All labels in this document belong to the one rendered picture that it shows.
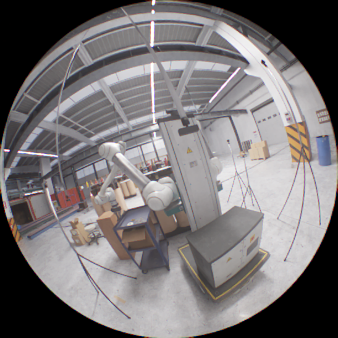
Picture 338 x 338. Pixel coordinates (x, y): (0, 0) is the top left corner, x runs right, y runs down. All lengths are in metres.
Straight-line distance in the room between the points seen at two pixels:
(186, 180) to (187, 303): 1.35
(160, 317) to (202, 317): 0.42
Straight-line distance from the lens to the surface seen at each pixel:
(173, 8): 5.79
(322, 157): 4.73
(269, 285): 1.54
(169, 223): 2.05
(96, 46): 9.35
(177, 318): 1.47
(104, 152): 0.94
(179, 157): 0.85
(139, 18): 7.16
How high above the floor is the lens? 1.41
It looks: 3 degrees down
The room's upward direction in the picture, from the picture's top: 18 degrees counter-clockwise
